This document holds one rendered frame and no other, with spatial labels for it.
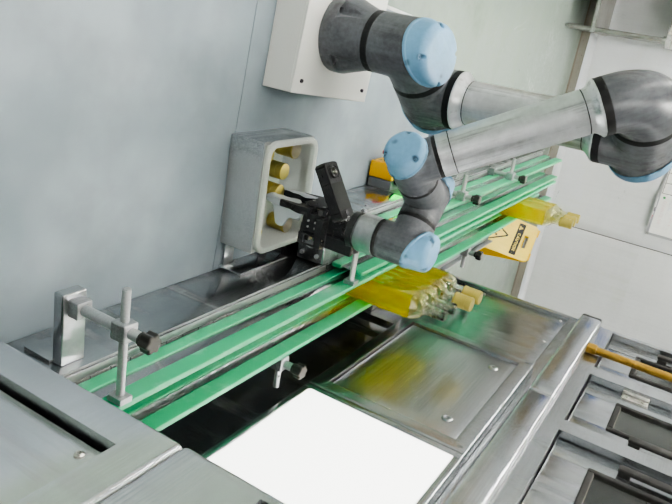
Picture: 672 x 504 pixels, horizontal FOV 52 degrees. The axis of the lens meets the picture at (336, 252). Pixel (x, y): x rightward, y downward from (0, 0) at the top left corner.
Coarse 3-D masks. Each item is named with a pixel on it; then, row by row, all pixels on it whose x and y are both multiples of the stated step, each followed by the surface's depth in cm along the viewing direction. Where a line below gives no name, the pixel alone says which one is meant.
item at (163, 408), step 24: (504, 216) 254; (456, 240) 216; (480, 240) 221; (312, 312) 148; (336, 312) 150; (264, 336) 134; (288, 336) 136; (312, 336) 137; (240, 360) 124; (264, 360) 125; (192, 384) 114; (216, 384) 115; (144, 408) 106; (168, 408) 106; (192, 408) 108
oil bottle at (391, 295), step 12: (360, 288) 156; (372, 288) 154; (384, 288) 153; (396, 288) 152; (408, 288) 153; (372, 300) 155; (384, 300) 153; (396, 300) 152; (408, 300) 150; (420, 300) 150; (396, 312) 152; (408, 312) 151; (420, 312) 150
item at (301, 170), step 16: (272, 144) 127; (288, 144) 131; (304, 144) 140; (288, 160) 143; (304, 160) 141; (288, 176) 144; (304, 176) 142; (304, 192) 143; (272, 208) 146; (256, 224) 131; (256, 240) 132; (272, 240) 139; (288, 240) 142
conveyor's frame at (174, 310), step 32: (512, 160) 258; (352, 192) 175; (384, 192) 180; (288, 256) 151; (192, 288) 127; (224, 288) 130; (256, 288) 132; (160, 320) 113; (192, 320) 116; (96, 352) 101; (128, 352) 104
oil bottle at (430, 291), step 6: (384, 276) 159; (390, 276) 159; (396, 276) 160; (402, 276) 161; (402, 282) 157; (408, 282) 158; (414, 282) 158; (420, 282) 159; (420, 288) 155; (426, 288) 156; (432, 288) 157; (426, 294) 154; (432, 294) 155; (432, 300) 155
